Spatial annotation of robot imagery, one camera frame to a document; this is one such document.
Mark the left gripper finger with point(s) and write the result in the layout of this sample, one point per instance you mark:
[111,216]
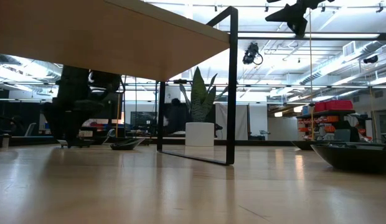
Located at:
[81,124]
[60,127]

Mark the black leaf-shaped mini plate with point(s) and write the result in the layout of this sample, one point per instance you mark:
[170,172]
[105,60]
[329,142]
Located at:
[309,145]
[351,158]

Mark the grey office chair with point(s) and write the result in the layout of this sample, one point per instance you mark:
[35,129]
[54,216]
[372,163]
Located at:
[29,129]
[111,132]

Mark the yellow pole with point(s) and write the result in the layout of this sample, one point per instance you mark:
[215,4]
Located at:
[118,124]

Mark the black partition panel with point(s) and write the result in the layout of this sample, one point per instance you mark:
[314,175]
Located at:
[211,118]
[25,115]

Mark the small white cylinder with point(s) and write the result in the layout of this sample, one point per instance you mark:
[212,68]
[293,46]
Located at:
[5,140]

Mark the wooden riser shelf black legs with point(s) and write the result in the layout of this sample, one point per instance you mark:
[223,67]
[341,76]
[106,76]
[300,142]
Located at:
[87,31]

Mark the black ceiling-mounted device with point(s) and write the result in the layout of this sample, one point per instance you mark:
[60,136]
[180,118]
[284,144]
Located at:
[370,59]

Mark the person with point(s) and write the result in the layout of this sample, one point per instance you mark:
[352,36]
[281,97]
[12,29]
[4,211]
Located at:
[176,113]

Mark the white paper sign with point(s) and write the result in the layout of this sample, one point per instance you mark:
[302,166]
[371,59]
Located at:
[172,93]

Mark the red storage bin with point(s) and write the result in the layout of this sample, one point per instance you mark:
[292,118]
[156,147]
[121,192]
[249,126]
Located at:
[336,105]

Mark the storage rack with orange bins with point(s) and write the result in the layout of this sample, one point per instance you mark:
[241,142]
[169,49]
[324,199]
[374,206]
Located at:
[327,119]

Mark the white curtain screen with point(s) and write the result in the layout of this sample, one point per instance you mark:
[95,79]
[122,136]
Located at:
[249,121]

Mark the snake plant in white pot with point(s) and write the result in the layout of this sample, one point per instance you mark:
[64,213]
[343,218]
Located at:
[199,133]

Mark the black aluminium table frame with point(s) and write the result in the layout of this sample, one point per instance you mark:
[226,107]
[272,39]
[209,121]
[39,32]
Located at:
[31,140]

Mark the black wall monitor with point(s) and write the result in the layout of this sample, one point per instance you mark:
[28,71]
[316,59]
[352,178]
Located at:
[113,107]

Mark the black overhead frame bar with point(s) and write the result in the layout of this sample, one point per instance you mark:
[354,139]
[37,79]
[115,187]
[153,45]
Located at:
[336,35]

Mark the black hanging overhead camera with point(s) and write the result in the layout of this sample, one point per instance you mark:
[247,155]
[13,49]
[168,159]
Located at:
[250,53]

